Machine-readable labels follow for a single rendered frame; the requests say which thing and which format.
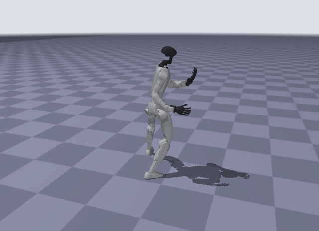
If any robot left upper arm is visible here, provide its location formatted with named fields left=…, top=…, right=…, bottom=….
left=167, top=74, right=175, bottom=88

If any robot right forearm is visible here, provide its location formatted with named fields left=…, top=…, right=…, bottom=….
left=152, top=93, right=174, bottom=112

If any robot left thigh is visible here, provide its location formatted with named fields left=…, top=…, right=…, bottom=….
left=145, top=107, right=156, bottom=133

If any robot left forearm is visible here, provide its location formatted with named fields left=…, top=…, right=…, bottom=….
left=174, top=80, right=190, bottom=88

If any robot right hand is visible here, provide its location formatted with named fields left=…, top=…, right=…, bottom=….
left=170, top=104, right=191, bottom=116

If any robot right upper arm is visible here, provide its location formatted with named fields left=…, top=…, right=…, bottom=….
left=151, top=70, right=168, bottom=98

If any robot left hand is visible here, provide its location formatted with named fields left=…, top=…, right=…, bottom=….
left=185, top=67, right=197, bottom=86

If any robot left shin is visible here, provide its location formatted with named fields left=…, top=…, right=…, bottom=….
left=146, top=125, right=154, bottom=150

